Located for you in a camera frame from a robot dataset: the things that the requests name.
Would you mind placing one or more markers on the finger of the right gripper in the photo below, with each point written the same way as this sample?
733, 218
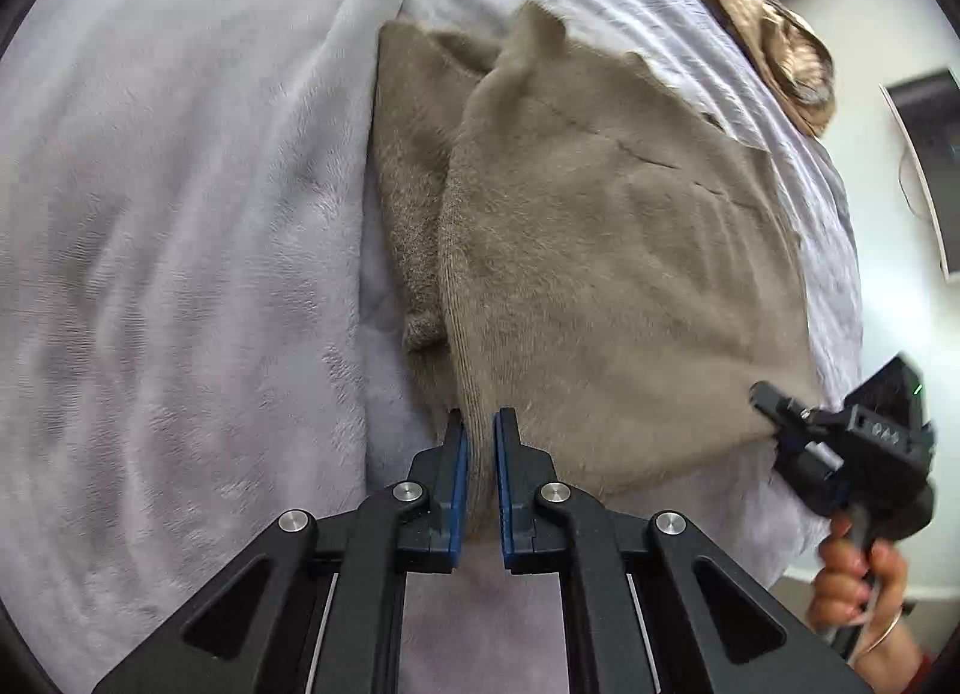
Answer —
789, 416

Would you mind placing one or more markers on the striped tan clothes pile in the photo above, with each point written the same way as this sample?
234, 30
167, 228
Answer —
787, 55

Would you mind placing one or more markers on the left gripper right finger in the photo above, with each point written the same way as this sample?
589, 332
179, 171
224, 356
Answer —
649, 604

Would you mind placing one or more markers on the lavender plush blanket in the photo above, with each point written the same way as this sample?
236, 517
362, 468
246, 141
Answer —
182, 199

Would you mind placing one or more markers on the person right hand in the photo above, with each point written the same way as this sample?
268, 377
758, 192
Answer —
856, 588

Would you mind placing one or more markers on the lavender embossed bedspread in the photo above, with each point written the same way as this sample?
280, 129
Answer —
687, 52

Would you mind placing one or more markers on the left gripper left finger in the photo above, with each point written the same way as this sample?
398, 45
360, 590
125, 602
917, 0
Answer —
314, 604

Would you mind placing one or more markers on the olive brown knit sweater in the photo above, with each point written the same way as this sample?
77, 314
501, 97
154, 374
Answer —
575, 242

